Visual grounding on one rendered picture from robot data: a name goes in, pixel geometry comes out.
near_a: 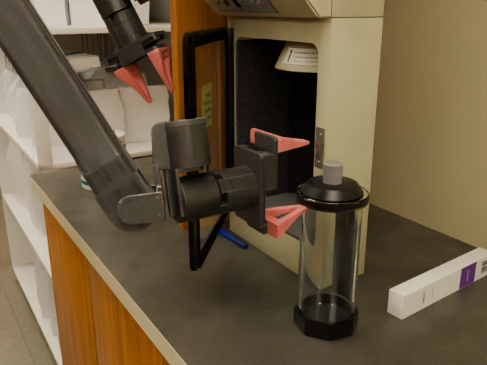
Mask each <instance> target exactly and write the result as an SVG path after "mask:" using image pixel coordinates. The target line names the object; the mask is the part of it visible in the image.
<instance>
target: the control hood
mask: <svg viewBox="0 0 487 365"><path fill-rule="evenodd" d="M269 1H270V2H271V4H272V5H273V6H274V7H275V9H276V10H277V11H278V13H254V12H221V11H220V10H219V9H218V8H217V7H216V5H215V4H214V3H213V2H212V0H205V2H206V3H208V5H209V6H210V7H211V8H212V10H213V11H214V12H215V13H216V14H218V15H227V16H252V17H301V18H329V16H330V15H331V0H269Z"/></svg>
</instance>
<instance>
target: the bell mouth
mask: <svg viewBox="0 0 487 365"><path fill-rule="evenodd" d="M275 68H276V69H278V70H284V71H289V72H306V73H317V68H318V51H317V47H316V46H315V45H314V44H313V43H305V42H295V41H286V43H285V45H284V47H283V50H282V51H281V53H280V56H279V58H278V60H277V62H276V65H275Z"/></svg>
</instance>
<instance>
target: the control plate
mask: <svg viewBox="0 0 487 365"><path fill-rule="evenodd" d="M217 1H219V2H220V3H221V5H220V4H218V3H217ZM227 1H228V2H229V3H230V6H226V5H225V4H224V3H223V0H212V2H213V3H214V4H215V5H216V7H217V8H218V9H219V10H220V11H221V12H254V13H278V11H277V10H276V9H275V7H274V6H273V5H272V4H271V2H270V1H269V0H260V1H261V3H258V4H257V3H256V2H257V0H252V1H253V4H252V3H251V4H249V0H244V1H245V3H243V4H242V3H241V0H237V2H238V3H239V4H240V5H241V6H242V7H237V6H236V5H235V4H234V3H233V2H232V1H231V0H227Z"/></svg>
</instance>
